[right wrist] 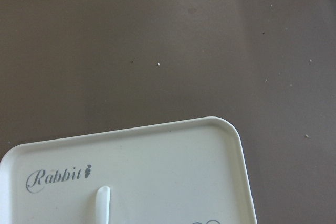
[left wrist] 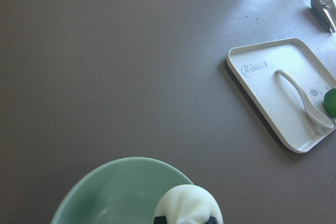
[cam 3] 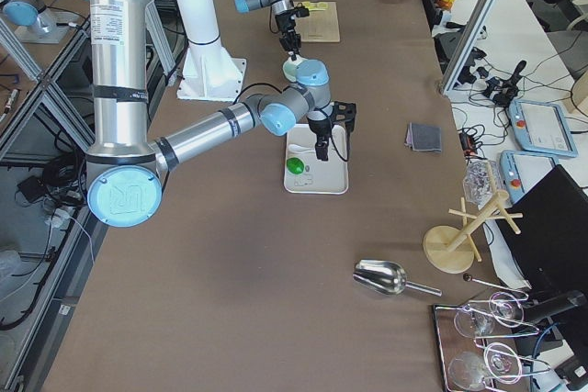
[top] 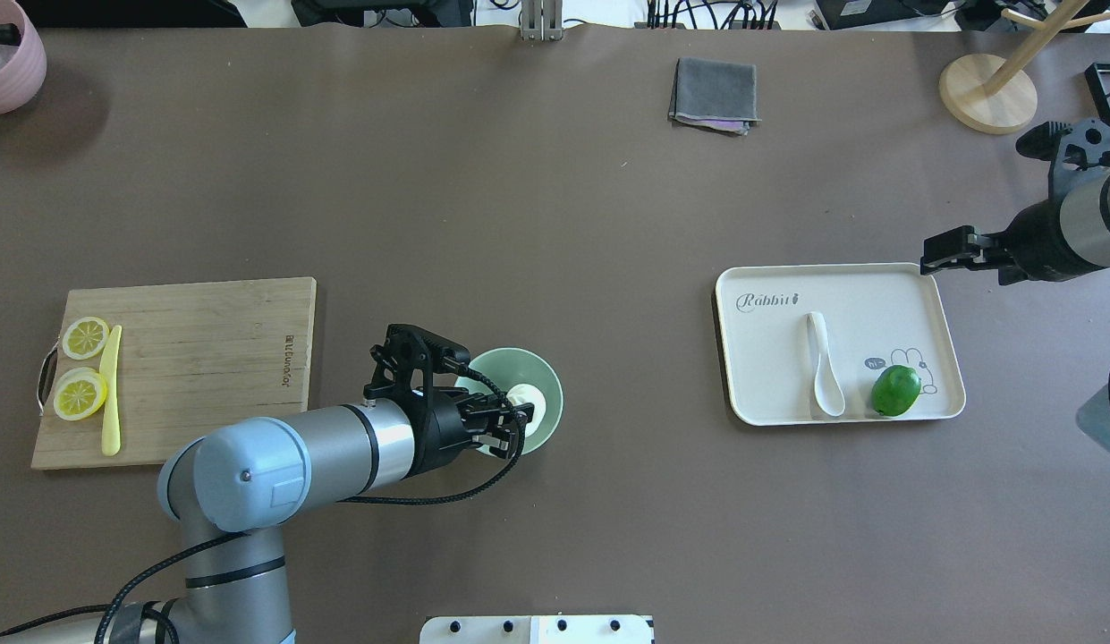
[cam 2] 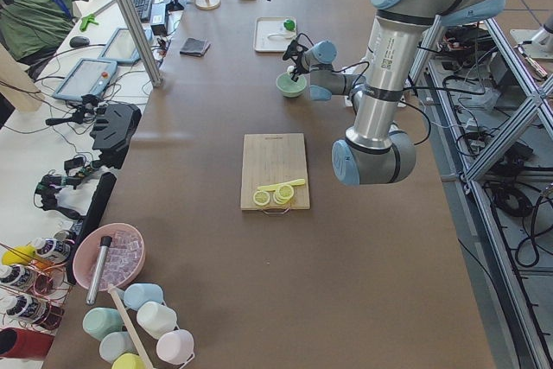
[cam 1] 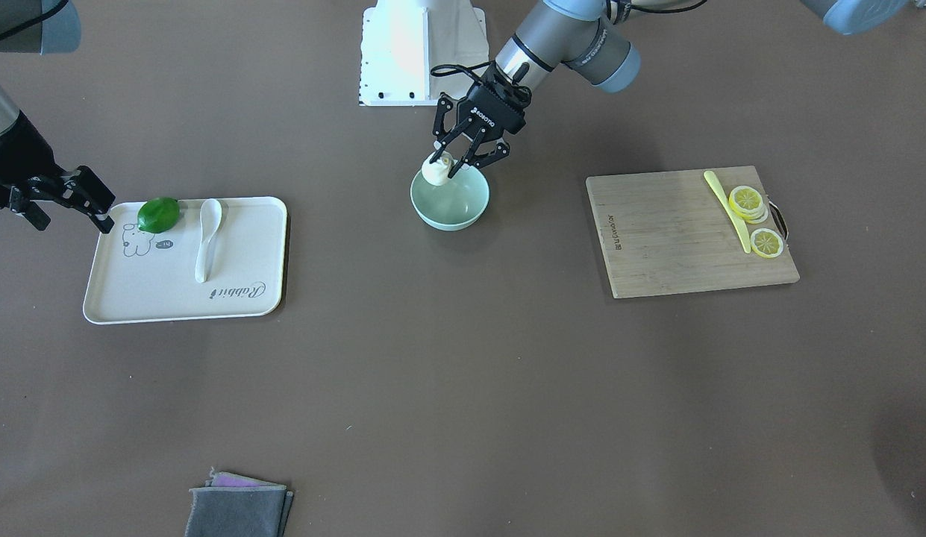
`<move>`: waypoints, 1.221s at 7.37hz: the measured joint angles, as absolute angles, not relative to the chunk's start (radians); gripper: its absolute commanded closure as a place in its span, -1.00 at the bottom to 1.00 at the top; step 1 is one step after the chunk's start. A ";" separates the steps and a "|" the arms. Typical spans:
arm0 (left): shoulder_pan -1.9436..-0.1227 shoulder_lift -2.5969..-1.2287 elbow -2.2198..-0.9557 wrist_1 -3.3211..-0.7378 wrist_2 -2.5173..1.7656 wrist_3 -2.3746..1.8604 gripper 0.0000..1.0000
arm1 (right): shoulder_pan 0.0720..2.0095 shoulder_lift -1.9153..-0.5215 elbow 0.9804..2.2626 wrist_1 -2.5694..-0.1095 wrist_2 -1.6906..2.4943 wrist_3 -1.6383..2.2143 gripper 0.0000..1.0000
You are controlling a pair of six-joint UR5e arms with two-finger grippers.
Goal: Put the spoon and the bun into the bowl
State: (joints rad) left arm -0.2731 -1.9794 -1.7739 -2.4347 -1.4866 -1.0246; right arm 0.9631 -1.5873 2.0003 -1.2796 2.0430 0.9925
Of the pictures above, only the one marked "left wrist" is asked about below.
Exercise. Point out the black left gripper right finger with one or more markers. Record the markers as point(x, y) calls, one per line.
point(212, 220)

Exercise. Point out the metal scoop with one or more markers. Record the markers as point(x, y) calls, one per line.
point(325, 11)

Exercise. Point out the white steamed bun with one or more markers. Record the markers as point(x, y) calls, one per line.
point(188, 204)

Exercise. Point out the cream rabbit tray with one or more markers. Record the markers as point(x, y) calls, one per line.
point(255, 67)

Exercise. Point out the white ceramic spoon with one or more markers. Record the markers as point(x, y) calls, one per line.
point(313, 113)

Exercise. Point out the light green bowl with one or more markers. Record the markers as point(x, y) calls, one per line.
point(126, 190)

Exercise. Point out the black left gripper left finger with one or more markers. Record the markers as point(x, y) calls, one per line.
point(160, 220)

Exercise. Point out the green lime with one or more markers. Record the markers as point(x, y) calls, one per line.
point(329, 102)

